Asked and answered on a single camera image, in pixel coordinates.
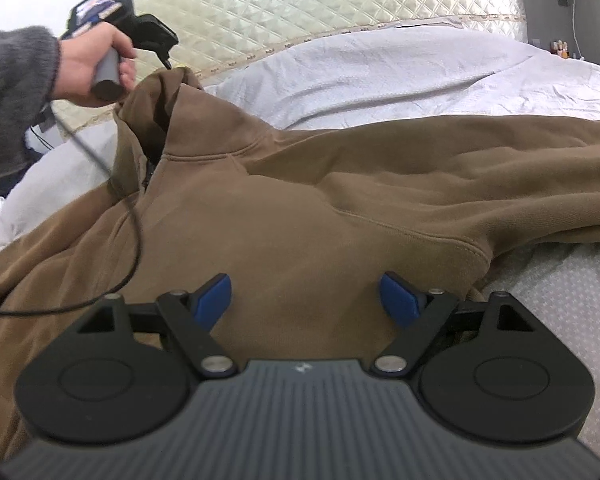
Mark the person's left hand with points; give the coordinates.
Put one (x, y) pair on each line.
(80, 70)

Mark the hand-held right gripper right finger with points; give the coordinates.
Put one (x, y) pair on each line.
(399, 300)

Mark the brown hoodie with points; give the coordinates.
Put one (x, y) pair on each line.
(305, 200)

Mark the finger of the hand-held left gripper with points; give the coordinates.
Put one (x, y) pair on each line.
(167, 60)

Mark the small cosmetic bottles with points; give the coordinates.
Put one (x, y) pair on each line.
(560, 50)

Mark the cream quilted headboard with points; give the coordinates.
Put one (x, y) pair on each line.
(280, 10)

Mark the grey bed duvet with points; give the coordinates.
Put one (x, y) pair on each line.
(380, 75)

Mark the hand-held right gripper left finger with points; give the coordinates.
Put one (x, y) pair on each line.
(212, 302)

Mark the person's left forearm grey sleeve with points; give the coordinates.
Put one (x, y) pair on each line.
(10, 105)

